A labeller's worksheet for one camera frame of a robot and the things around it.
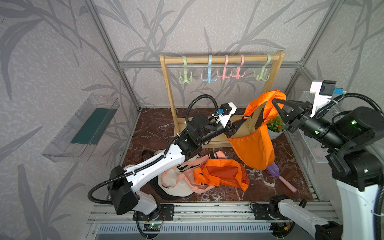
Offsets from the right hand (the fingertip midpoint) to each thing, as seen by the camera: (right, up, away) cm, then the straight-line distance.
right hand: (272, 101), depth 45 cm
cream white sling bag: (-39, -36, +37) cm, 65 cm away
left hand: (-6, -4, +12) cm, 14 cm away
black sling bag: (-49, -40, +37) cm, 73 cm away
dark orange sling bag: (-14, -33, +32) cm, 48 cm away
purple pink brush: (+21, -35, +43) cm, 60 cm away
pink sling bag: (-29, -34, +41) cm, 61 cm away
